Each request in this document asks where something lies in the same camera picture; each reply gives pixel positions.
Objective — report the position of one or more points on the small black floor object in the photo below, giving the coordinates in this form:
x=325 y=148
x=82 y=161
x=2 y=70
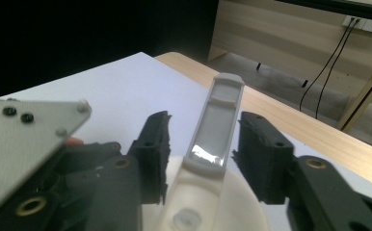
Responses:
x=258 y=66
x=304 y=83

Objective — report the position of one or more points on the clear cup with white lid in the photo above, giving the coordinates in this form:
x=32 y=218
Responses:
x=197 y=192

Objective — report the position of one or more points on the tan vertical trim strip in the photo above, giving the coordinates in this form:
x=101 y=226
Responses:
x=365 y=93

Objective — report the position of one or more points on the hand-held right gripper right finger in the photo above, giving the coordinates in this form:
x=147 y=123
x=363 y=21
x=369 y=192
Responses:
x=264 y=160

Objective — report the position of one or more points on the white table sheet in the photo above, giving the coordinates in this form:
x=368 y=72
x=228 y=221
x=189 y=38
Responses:
x=126 y=89

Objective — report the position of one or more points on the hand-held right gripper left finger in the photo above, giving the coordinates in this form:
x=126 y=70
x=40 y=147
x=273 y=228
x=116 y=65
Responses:
x=153 y=150

